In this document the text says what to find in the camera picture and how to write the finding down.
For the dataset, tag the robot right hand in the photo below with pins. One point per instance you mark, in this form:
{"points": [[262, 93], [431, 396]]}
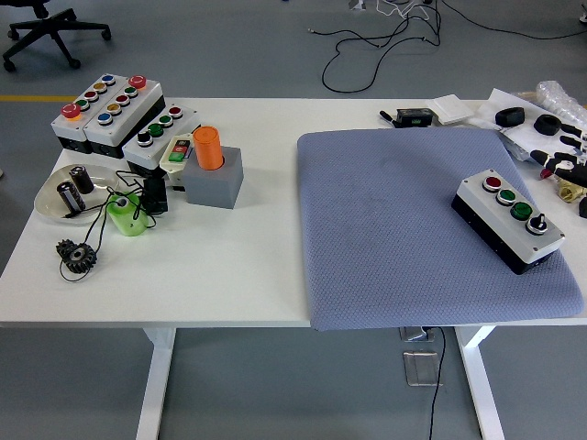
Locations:
{"points": [[571, 160]]}

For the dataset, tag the white four-control button box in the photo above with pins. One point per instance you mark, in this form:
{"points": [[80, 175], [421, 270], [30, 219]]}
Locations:
{"points": [[513, 220], [153, 146]]}

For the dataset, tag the small black knob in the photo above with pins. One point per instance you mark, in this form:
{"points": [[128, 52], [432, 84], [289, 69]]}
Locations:
{"points": [[583, 204]]}

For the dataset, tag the clear bubble wrap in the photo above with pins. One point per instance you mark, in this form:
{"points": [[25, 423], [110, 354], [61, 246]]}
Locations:
{"points": [[557, 98]]}

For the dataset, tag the white paper sheet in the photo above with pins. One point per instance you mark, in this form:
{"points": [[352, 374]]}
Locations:
{"points": [[504, 98]]}

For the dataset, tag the black device, green label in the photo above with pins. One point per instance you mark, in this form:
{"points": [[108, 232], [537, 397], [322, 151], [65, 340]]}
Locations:
{"points": [[413, 118]]}

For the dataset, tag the blue-grey textured mat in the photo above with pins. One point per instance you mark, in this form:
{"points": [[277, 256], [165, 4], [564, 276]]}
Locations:
{"points": [[357, 206]]}

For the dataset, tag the grey under-table box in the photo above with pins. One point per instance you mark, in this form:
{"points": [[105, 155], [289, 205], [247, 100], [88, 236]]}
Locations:
{"points": [[415, 333]]}

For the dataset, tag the white table leg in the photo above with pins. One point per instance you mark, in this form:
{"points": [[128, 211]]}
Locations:
{"points": [[481, 389], [153, 389]]}

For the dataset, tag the metal floor socket plate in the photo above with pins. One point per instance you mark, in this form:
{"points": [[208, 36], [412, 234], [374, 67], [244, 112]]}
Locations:
{"points": [[419, 369]]}

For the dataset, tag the grey block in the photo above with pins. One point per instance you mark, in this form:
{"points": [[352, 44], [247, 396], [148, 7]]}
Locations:
{"points": [[211, 185]]}

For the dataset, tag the orange cylinder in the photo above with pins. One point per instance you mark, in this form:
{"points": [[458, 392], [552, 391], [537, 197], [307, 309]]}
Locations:
{"points": [[207, 149]]}

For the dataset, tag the small black adapter box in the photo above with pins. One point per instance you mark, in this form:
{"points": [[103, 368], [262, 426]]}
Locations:
{"points": [[155, 194]]}

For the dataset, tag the green plastic cylinder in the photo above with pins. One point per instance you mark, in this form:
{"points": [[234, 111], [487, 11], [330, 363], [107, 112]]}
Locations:
{"points": [[128, 220]]}

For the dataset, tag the dark brown capacitor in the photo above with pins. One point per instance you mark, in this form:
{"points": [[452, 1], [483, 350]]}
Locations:
{"points": [[82, 181]]}

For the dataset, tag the black striped capacitor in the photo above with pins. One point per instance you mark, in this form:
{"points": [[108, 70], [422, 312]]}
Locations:
{"points": [[71, 197]]}

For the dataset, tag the black metal gear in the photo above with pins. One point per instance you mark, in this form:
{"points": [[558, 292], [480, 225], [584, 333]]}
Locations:
{"points": [[69, 256]]}

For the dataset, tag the shallow metal bowl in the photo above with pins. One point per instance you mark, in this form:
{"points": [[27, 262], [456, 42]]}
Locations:
{"points": [[50, 201]]}

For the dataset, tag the black office chair base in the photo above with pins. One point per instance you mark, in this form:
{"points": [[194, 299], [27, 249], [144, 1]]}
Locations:
{"points": [[50, 25]]}

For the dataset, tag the white wall switch plate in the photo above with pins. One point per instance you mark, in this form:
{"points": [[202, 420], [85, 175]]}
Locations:
{"points": [[451, 109]]}

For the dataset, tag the cream red-green switch box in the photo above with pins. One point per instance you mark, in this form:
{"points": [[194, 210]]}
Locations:
{"points": [[176, 160]]}

